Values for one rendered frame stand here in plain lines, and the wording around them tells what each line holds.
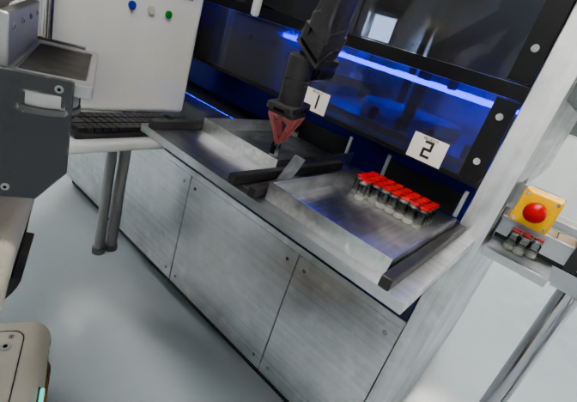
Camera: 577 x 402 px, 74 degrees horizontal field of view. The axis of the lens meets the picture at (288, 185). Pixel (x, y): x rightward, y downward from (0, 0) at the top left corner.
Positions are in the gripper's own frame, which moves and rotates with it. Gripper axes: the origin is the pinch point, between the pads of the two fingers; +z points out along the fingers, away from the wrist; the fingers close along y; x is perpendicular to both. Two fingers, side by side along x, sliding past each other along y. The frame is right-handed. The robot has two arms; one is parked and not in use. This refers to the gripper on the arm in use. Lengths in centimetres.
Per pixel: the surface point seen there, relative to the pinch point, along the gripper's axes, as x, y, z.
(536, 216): -55, 3, -6
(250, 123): 16.6, 14.5, 4.9
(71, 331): 52, -14, 94
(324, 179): -14.2, -2.8, 3.2
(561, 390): -133, 108, 103
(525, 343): -71, 15, 28
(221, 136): 13.8, -3.2, 4.2
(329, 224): -22.9, -24.2, 0.7
